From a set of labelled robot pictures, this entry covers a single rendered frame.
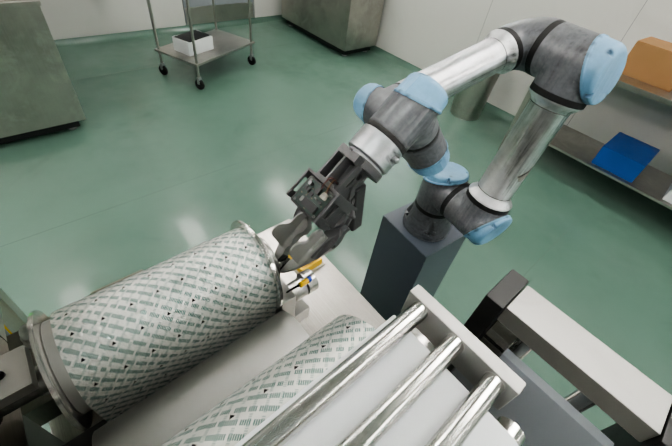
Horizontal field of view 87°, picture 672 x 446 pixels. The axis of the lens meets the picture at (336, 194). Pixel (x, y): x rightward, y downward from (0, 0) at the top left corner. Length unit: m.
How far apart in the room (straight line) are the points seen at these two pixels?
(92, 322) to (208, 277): 0.13
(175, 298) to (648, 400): 0.46
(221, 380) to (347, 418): 0.25
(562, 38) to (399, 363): 0.72
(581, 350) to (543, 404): 0.07
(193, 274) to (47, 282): 1.91
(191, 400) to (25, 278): 2.00
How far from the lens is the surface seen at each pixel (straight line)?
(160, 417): 0.51
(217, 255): 0.50
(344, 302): 0.94
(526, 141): 0.89
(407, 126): 0.52
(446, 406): 0.30
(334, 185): 0.51
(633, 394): 0.38
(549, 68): 0.86
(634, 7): 3.81
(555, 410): 0.42
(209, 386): 0.50
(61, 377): 0.49
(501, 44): 0.86
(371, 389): 0.29
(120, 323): 0.48
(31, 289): 2.38
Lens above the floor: 1.70
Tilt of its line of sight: 42 degrees down
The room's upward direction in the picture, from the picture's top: 9 degrees clockwise
